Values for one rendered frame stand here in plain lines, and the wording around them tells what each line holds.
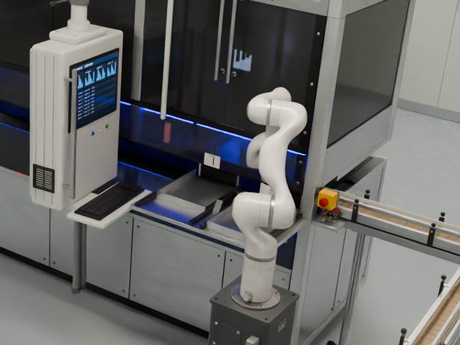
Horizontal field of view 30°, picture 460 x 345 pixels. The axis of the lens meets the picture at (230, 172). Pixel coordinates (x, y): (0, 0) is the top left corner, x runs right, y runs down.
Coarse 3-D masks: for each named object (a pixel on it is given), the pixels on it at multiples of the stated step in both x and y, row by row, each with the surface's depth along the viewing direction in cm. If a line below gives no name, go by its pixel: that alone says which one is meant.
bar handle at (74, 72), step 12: (72, 72) 361; (72, 84) 363; (72, 96) 365; (72, 108) 367; (72, 120) 369; (72, 132) 371; (72, 144) 374; (72, 156) 376; (72, 168) 378; (72, 180) 380; (72, 192) 382
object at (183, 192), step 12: (180, 180) 409; (192, 180) 415; (204, 180) 416; (168, 192) 400; (180, 192) 401; (192, 192) 402; (204, 192) 403; (216, 192) 404; (228, 192) 398; (180, 204) 388; (192, 204) 384; (204, 204) 391
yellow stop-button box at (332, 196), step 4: (324, 188) 384; (328, 188) 384; (320, 192) 379; (324, 192) 379; (328, 192) 379; (332, 192) 380; (336, 192) 380; (320, 196) 380; (324, 196) 379; (328, 196) 378; (332, 196) 377; (336, 196) 380; (328, 200) 378; (332, 200) 377; (336, 200) 381; (328, 204) 379; (332, 204) 378; (336, 204) 383; (324, 208) 380; (328, 208) 379; (332, 208) 379
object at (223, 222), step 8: (216, 216) 375; (224, 216) 382; (232, 216) 382; (208, 224) 369; (216, 224) 367; (224, 224) 375; (232, 224) 376; (224, 232) 366; (232, 232) 364; (240, 232) 362; (272, 232) 368
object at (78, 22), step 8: (64, 0) 374; (72, 0) 373; (80, 0) 373; (88, 0) 376; (72, 8) 376; (80, 8) 375; (72, 16) 377; (80, 16) 376; (72, 24) 376; (80, 24) 377; (88, 24) 379
